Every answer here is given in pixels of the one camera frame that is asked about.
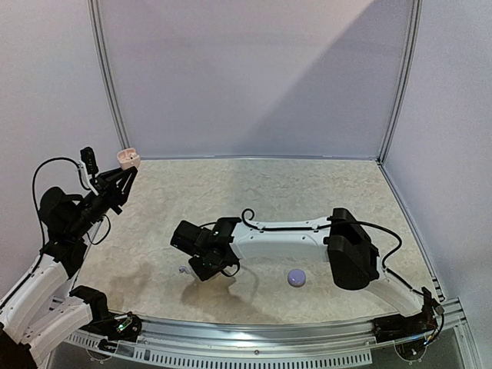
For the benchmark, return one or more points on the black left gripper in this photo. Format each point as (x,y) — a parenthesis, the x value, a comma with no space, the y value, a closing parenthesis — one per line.
(111,191)

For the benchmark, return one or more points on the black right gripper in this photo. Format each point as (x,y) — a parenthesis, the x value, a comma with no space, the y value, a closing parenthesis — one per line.
(204,269)

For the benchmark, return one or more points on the pink earbud charging case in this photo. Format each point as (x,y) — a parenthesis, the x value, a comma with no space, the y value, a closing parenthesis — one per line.
(128,158)

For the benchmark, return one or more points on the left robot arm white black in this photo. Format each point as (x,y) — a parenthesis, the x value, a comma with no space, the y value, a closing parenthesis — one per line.
(25,343)

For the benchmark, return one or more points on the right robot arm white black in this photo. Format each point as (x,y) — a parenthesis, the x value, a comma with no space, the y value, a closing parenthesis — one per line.
(356,252)

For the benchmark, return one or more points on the lavender earbud charging case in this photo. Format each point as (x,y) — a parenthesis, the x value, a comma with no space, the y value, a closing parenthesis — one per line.
(297,278)

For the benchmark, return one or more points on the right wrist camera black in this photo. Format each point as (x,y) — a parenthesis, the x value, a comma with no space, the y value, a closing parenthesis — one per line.
(189,238)

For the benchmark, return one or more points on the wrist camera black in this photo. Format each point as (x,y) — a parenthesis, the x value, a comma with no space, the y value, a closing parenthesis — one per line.
(88,158)
(189,238)

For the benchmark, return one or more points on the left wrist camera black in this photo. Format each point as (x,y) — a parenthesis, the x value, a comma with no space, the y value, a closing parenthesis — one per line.
(88,158)

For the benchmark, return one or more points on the aluminium front rail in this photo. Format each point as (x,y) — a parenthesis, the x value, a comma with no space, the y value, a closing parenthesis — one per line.
(341,344)

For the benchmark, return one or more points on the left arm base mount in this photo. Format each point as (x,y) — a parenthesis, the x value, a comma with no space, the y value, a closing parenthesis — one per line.
(117,327)

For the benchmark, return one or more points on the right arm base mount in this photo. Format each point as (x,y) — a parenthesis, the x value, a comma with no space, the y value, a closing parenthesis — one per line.
(395,327)

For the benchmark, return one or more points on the right aluminium corner post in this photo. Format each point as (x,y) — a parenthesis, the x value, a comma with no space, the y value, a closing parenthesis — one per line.
(403,79)

